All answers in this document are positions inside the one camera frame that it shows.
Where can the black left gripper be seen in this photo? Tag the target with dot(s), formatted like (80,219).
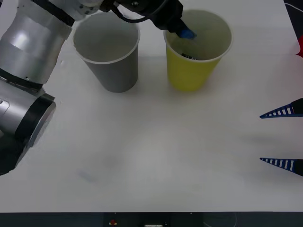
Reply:
(169,20)

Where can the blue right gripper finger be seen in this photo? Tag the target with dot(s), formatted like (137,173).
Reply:
(284,163)
(284,111)

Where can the silver and black left arm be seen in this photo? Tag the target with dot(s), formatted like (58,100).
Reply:
(28,47)

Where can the black can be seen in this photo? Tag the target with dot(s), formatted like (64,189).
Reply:
(189,56)

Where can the yellow-green plastic bin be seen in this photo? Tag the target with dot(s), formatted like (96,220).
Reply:
(187,75)

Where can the red object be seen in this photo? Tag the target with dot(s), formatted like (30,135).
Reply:
(300,47)

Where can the grey plastic bin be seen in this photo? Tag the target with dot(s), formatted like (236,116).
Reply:
(116,73)

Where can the red button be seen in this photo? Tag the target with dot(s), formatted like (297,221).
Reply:
(113,222)

